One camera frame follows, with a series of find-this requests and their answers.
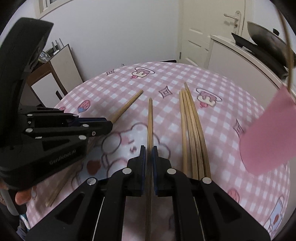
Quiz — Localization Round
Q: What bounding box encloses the cream panel door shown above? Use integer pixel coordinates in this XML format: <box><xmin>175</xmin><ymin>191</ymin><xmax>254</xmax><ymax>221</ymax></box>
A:
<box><xmin>179</xmin><ymin>0</ymin><xmax>246</xmax><ymax>67</ymax></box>

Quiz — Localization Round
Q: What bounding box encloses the steel wok with lid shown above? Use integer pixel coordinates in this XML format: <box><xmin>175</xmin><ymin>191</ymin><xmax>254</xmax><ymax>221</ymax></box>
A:
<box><xmin>247</xmin><ymin>21</ymin><xmax>288</xmax><ymax>67</ymax></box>

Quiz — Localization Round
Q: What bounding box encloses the white board with wood frame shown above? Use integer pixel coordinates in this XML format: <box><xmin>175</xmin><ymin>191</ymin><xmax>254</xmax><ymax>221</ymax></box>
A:
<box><xmin>27</xmin><ymin>45</ymin><xmax>83</xmax><ymax>108</ymax></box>

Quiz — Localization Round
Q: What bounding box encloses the silver door handle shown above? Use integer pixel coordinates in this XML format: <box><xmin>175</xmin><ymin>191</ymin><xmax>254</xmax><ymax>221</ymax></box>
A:
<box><xmin>224</xmin><ymin>11</ymin><xmax>242</xmax><ymax>35</ymax></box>

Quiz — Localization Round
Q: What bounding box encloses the person's left hand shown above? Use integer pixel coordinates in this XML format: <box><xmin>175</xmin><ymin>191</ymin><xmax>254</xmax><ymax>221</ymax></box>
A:
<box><xmin>15</xmin><ymin>186</ymin><xmax>36</xmax><ymax>206</ymax></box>

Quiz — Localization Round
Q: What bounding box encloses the white kitchen counter cabinet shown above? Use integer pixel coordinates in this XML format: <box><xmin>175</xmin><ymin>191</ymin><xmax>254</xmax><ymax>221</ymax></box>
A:
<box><xmin>205</xmin><ymin>35</ymin><xmax>282</xmax><ymax>108</ymax></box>

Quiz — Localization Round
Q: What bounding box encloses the wooden chopstick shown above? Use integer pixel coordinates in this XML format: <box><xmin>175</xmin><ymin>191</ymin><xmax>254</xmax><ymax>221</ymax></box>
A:
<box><xmin>276</xmin><ymin>8</ymin><xmax>294</xmax><ymax>93</ymax></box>
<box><xmin>145</xmin><ymin>98</ymin><xmax>153</xmax><ymax>241</ymax></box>
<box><xmin>179</xmin><ymin>90</ymin><xmax>188</xmax><ymax>175</ymax></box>
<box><xmin>184</xmin><ymin>82</ymin><xmax>211</xmax><ymax>178</ymax></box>
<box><xmin>45</xmin><ymin>89</ymin><xmax>144</xmax><ymax>207</ymax></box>
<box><xmin>182</xmin><ymin>89</ymin><xmax>199</xmax><ymax>180</ymax></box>
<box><xmin>184</xmin><ymin>89</ymin><xmax>205</xmax><ymax>179</ymax></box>

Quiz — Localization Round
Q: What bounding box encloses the black induction cooktop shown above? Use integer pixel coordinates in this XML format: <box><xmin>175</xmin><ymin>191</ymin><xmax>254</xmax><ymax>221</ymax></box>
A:
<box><xmin>231</xmin><ymin>33</ymin><xmax>288</xmax><ymax>80</ymax></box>

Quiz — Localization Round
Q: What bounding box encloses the pink cylindrical utensil holder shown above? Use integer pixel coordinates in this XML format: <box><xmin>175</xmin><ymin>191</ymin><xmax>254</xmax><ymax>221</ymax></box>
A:
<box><xmin>239</xmin><ymin>86</ymin><xmax>295</xmax><ymax>176</ymax></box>

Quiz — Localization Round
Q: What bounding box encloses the pink checkered tablecloth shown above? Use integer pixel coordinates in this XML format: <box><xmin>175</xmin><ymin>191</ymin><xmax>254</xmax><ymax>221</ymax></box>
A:
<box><xmin>24</xmin><ymin>61</ymin><xmax>291</xmax><ymax>241</ymax></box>

